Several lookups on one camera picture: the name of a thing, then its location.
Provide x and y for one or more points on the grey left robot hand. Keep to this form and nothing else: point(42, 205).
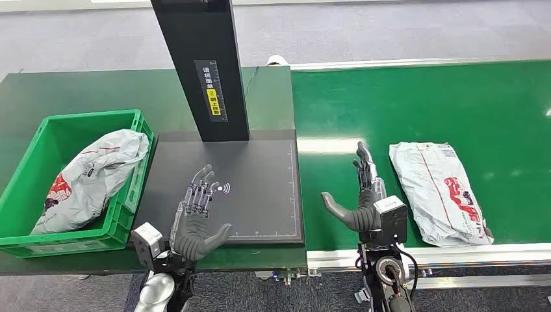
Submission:
point(193, 234)

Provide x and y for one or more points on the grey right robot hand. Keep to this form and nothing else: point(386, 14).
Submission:
point(366, 215)

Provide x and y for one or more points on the grey mailer package red print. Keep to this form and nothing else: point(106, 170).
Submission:
point(435, 189)

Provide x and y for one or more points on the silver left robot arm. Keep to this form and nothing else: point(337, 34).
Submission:
point(157, 290)

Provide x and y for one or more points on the black inbound scanner machine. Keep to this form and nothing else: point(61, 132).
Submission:
point(258, 189)

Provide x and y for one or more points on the crumpled grey mailer package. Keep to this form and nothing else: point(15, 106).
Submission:
point(94, 172)

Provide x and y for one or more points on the green conveyor belt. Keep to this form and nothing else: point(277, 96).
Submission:
point(430, 107)

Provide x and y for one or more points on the green plastic crate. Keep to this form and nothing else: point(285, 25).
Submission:
point(129, 206)

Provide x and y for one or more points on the yellow and black scanner label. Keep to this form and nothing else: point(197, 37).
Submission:
point(212, 92)

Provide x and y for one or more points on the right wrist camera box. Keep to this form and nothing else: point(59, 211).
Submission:
point(394, 221)

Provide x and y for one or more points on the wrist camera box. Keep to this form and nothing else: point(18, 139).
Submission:
point(146, 245)
point(394, 221)

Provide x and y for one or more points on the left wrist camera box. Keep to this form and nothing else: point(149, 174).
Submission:
point(146, 245)

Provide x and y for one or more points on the aluminium conveyor frame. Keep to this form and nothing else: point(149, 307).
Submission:
point(473, 255)

